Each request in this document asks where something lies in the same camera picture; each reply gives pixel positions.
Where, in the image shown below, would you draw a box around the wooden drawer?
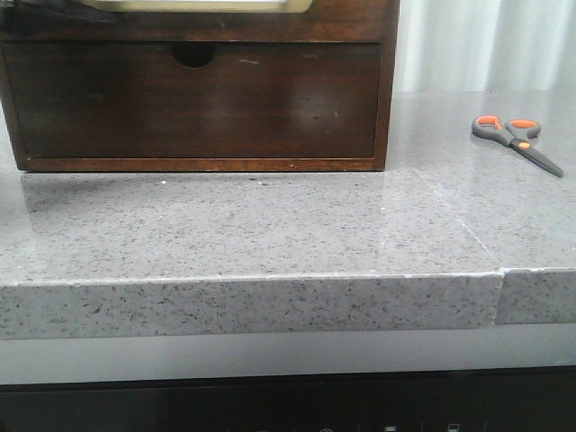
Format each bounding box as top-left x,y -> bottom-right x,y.
1,1 -> 399,42
4,42 -> 381,158

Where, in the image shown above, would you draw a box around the grey orange scissors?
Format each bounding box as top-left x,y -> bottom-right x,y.
471,115 -> 564,178

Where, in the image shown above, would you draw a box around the dark wooden drawer cabinet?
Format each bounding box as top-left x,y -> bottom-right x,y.
1,1 -> 398,172

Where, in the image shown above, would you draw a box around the black appliance under counter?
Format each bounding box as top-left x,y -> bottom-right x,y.
1,366 -> 575,431

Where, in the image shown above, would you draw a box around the white drawer handle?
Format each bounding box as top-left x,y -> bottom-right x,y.
122,0 -> 288,4

